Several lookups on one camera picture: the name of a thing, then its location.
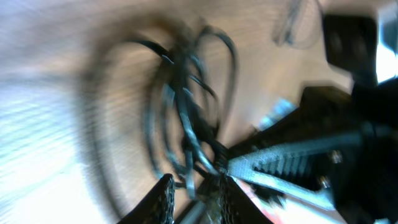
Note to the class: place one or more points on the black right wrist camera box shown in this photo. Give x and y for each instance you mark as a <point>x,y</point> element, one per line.
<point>350,44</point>

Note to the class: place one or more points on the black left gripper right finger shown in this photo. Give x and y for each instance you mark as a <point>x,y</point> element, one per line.
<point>236,206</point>

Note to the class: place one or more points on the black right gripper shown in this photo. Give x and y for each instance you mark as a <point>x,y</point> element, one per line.
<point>353,170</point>

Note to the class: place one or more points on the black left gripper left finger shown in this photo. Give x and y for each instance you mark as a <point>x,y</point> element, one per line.
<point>157,207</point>

